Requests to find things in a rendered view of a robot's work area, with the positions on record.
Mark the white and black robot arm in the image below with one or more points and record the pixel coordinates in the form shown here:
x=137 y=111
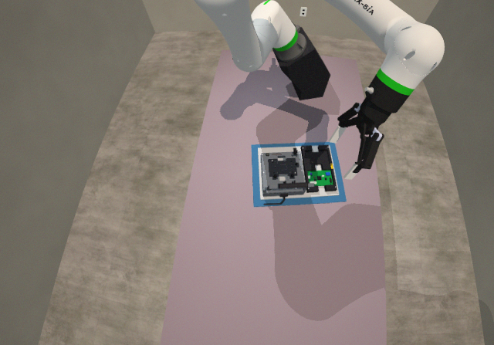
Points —
x=413 y=49

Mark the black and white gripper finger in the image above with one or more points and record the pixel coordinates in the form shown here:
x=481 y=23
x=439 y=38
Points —
x=368 y=149
x=345 y=122

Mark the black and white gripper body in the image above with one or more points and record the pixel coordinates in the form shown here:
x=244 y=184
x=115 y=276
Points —
x=372 y=115

